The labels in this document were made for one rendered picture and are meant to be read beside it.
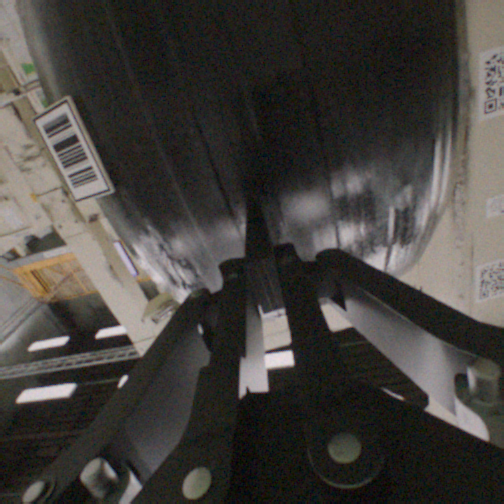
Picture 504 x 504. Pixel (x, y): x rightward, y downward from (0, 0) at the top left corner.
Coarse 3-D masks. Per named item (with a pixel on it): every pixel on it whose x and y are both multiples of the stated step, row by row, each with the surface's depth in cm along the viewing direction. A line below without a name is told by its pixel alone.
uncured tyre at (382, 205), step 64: (64, 0) 17; (128, 0) 17; (192, 0) 16; (256, 0) 16; (320, 0) 16; (384, 0) 16; (448, 0) 18; (64, 64) 18; (128, 64) 17; (192, 64) 17; (256, 64) 17; (320, 64) 17; (384, 64) 17; (448, 64) 18; (128, 128) 18; (192, 128) 18; (256, 128) 18; (320, 128) 19; (384, 128) 19; (448, 128) 20; (128, 192) 20; (192, 192) 20; (256, 192) 20; (320, 192) 21; (384, 192) 21; (448, 192) 25; (192, 256) 23; (384, 256) 26
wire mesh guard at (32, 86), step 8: (0, 0) 61; (0, 8) 62; (8, 16) 63; (8, 24) 63; (16, 40) 65; (0, 48) 65; (0, 56) 66; (24, 56) 66; (8, 64) 67; (24, 72) 67; (0, 80) 68; (16, 88) 68; (24, 88) 68; (32, 88) 68; (40, 88) 69; (0, 96) 69; (8, 96) 69; (16, 96) 69; (0, 104) 70
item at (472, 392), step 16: (480, 368) 6; (496, 368) 6; (464, 384) 7; (480, 384) 6; (496, 384) 6; (464, 400) 7; (480, 400) 6; (496, 400) 6; (464, 416) 7; (480, 416) 6; (496, 416) 6; (480, 432) 6; (496, 432) 6
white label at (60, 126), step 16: (48, 112) 19; (64, 112) 19; (48, 128) 20; (64, 128) 19; (80, 128) 19; (48, 144) 20; (64, 144) 20; (80, 144) 19; (64, 160) 21; (80, 160) 20; (96, 160) 20; (64, 176) 21; (80, 176) 21; (96, 176) 20; (80, 192) 21; (96, 192) 21
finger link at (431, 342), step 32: (320, 256) 14; (352, 256) 13; (352, 288) 11; (384, 288) 10; (416, 288) 10; (352, 320) 12; (384, 320) 10; (416, 320) 8; (448, 320) 8; (384, 352) 11; (416, 352) 9; (448, 352) 7; (480, 352) 7; (448, 384) 8
